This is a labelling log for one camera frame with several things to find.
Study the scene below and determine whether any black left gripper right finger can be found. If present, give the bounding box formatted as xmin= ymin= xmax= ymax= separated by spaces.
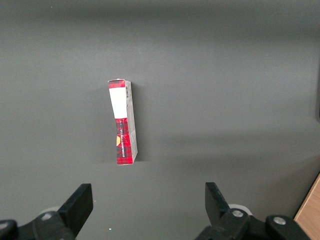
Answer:
xmin=194 ymin=181 xmax=311 ymax=240

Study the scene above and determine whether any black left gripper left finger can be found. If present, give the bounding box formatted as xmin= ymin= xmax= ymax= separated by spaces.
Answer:
xmin=0 ymin=183 xmax=94 ymax=240

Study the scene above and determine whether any red plaid shortbread box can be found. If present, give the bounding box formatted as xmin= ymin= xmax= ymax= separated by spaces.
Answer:
xmin=107 ymin=78 xmax=139 ymax=166

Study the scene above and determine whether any oak wooden drawer cabinet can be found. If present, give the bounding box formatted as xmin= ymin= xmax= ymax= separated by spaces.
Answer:
xmin=293 ymin=171 xmax=320 ymax=240

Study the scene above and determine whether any dark grey table mat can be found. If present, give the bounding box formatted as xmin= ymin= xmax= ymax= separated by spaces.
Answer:
xmin=0 ymin=0 xmax=320 ymax=240

